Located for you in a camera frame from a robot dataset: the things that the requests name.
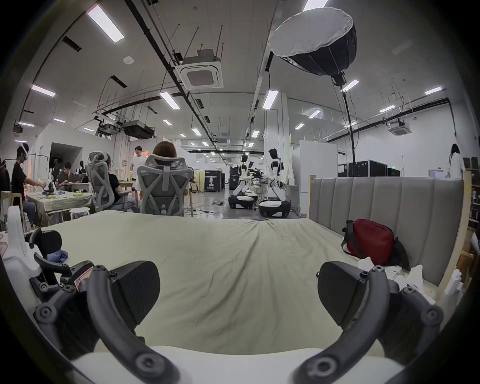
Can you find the softbox lamp on stand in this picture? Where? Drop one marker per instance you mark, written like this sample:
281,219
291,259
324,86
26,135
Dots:
318,41

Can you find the wooden shelf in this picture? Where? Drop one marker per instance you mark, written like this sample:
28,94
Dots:
473,195

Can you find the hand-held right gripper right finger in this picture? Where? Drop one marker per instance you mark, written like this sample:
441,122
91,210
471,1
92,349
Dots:
369,330

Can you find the bed with pale green sheet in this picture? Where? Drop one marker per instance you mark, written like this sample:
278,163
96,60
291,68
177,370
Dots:
243,270

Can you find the grey padded headboard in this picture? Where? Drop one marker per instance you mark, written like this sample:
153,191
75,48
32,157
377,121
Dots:
412,210

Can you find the white round stool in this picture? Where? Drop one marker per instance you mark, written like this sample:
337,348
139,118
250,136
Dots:
79,212

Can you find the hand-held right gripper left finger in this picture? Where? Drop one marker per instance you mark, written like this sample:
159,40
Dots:
112,330

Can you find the black sign stand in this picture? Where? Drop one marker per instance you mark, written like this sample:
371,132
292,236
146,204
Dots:
213,180

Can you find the row of black cases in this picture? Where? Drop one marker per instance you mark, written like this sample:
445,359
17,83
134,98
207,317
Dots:
369,168

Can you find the crumpled white paper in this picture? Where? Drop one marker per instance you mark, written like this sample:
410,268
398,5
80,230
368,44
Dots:
408,279

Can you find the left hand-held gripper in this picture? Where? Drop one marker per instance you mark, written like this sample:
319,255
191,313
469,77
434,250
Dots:
17,255

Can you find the table with pale green cloth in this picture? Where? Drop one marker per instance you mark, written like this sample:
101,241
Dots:
56,202

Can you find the white plastic bottle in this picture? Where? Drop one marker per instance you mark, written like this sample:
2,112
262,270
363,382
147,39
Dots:
455,281

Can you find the grey mesh office chair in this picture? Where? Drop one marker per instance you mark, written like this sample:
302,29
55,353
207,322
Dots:
95,180
163,187

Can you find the dark blue garment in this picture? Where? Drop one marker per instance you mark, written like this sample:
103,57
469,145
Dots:
58,257

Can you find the white humanoid robot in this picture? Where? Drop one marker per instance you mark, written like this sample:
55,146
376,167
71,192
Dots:
243,187
275,187

